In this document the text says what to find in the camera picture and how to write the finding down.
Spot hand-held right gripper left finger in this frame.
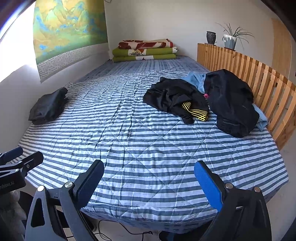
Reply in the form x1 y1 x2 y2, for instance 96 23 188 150
24 159 105 241

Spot blue white striped bed quilt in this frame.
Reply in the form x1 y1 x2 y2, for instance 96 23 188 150
17 57 289 226

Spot blue denim garment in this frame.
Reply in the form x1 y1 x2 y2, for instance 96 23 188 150
181 71 269 131

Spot person's left hand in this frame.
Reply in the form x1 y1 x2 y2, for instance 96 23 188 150
0 191 23 241

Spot black pants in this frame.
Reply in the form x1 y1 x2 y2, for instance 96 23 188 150
205 69 260 138

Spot wooden slatted bed rail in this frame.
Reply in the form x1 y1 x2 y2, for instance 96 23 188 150
197 43 296 151

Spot green folded blanket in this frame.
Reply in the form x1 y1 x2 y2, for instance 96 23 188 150
112 55 177 63

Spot dark vase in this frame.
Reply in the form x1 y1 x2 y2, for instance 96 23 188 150
206 31 217 45

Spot green floral pillow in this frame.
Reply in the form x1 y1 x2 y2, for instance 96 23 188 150
112 47 178 57

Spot wooden door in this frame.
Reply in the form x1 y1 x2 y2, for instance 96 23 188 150
272 18 292 76

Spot red floral folded blanket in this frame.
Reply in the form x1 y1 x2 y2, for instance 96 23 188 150
118 39 174 49

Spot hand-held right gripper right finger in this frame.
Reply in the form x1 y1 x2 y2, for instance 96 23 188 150
194 160 272 241

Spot black garment with yellow stripes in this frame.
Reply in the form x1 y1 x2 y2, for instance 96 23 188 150
143 77 210 124

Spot black floor cable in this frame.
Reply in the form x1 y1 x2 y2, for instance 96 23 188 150
98 220 153 241

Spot dark grey folded garment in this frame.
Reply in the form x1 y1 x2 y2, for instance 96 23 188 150
28 87 69 126

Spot landscape wall poster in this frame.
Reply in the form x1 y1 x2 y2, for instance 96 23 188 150
33 0 109 83

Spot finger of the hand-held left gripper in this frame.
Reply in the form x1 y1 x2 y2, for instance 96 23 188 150
0 146 24 164
0 151 44 179

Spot potted plant in white pot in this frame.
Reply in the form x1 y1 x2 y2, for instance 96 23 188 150
215 22 255 51

